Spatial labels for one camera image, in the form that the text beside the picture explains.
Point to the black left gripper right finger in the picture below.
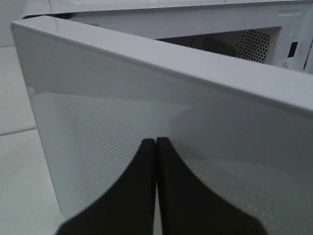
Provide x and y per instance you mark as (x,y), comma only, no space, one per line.
(189,207)

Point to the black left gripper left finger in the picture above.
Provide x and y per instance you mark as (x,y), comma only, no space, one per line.
(128,207)

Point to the white microwave door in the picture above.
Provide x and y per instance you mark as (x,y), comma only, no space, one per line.
(244,129)

